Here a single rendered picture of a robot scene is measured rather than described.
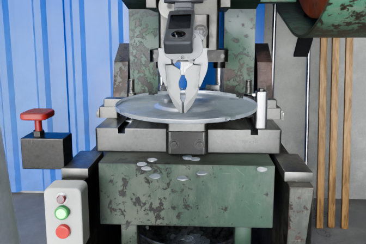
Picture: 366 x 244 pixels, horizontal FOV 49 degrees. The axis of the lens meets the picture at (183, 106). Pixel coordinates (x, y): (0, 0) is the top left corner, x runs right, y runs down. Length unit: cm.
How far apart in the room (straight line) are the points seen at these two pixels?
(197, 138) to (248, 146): 13
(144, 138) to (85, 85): 136
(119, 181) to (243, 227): 30
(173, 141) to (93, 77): 141
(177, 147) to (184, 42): 37
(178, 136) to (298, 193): 29
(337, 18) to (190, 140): 42
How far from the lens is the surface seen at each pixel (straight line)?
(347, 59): 208
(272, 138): 99
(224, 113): 76
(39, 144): 93
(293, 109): 233
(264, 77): 136
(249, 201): 93
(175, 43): 63
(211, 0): 101
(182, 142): 95
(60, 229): 87
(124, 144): 100
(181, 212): 94
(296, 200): 88
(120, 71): 138
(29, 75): 243
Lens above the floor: 92
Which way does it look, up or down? 10 degrees down
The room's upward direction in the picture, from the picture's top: straight up
